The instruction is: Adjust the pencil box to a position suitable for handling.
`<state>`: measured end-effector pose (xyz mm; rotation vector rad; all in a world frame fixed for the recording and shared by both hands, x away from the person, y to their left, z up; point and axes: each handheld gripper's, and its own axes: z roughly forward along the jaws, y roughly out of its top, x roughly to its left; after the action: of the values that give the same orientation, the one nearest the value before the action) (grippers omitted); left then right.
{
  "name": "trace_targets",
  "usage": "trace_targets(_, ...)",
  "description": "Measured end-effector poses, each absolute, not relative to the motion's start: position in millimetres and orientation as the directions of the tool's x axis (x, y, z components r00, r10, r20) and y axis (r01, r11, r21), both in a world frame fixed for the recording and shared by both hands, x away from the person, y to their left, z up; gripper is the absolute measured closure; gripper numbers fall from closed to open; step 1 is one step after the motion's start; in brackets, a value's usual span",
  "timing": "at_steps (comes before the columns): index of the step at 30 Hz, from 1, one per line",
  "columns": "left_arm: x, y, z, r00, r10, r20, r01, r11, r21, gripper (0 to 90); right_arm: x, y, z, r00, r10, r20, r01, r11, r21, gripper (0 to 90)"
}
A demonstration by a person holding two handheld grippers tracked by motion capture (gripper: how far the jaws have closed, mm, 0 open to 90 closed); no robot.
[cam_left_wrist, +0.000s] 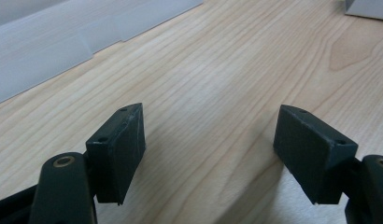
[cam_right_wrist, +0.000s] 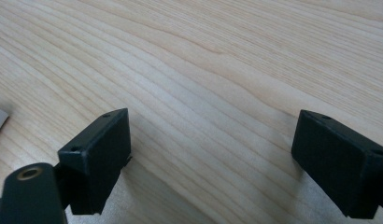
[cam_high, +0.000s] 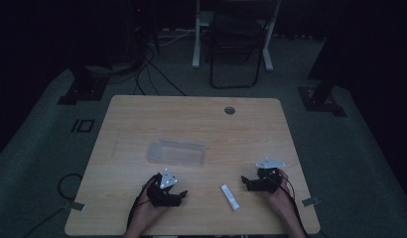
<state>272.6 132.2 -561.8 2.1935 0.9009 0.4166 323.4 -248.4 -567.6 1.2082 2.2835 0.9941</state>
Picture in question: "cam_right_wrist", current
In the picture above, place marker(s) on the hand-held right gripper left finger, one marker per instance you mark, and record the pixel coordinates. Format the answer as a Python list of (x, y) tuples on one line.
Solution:
[(96, 168)]

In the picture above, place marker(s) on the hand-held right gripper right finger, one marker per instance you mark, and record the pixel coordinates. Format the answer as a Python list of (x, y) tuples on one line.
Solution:
[(339, 168)]

